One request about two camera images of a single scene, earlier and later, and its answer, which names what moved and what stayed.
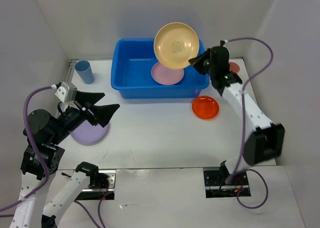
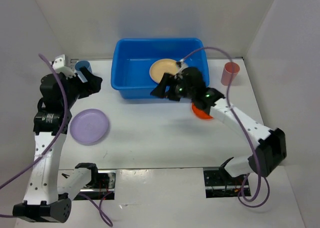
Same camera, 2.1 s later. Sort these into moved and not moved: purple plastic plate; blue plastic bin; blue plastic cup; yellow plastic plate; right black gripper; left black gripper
Moved: yellow plastic plate; left black gripper; right black gripper
Not moved: blue plastic bin; purple plastic plate; blue plastic cup
